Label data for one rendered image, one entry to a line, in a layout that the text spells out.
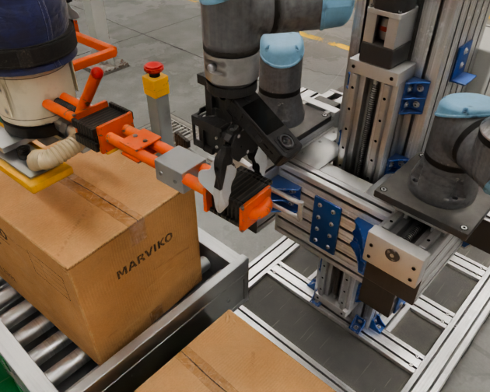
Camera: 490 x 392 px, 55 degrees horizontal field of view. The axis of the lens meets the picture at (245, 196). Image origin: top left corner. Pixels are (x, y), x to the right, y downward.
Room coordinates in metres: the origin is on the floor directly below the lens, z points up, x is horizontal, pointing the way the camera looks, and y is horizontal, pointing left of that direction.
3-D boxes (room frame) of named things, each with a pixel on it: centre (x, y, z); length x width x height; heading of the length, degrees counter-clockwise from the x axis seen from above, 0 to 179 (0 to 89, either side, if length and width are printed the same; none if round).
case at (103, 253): (1.03, 0.50, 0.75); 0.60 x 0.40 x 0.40; 51
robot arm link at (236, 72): (0.60, 0.02, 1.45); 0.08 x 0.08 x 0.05
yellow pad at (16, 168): (0.90, 0.54, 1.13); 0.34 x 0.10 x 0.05; 51
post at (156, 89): (1.55, 0.32, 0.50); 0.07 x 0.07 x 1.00; 47
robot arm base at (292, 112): (1.20, -0.10, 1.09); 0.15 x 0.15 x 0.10
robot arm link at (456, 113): (0.85, -0.46, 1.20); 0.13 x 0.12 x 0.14; 14
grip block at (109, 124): (0.81, 0.28, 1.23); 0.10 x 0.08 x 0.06; 141
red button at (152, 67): (1.55, 0.32, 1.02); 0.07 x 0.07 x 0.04
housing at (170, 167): (0.68, 0.11, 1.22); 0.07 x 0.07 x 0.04; 51
